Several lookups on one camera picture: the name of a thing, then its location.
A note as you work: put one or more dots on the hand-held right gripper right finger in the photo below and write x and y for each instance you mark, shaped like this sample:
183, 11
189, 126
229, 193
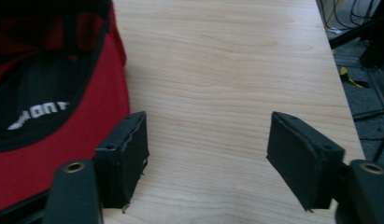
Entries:
300, 161

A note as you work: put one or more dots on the red and black cap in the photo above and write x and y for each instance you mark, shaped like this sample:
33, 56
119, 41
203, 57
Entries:
52, 93

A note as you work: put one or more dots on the yellow and black tape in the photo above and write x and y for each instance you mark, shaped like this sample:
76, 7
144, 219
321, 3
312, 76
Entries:
351, 78

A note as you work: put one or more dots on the black metal stand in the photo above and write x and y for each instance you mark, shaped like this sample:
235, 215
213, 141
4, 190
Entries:
364, 31

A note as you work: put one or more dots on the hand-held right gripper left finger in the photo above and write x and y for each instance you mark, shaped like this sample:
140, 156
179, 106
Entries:
121, 165

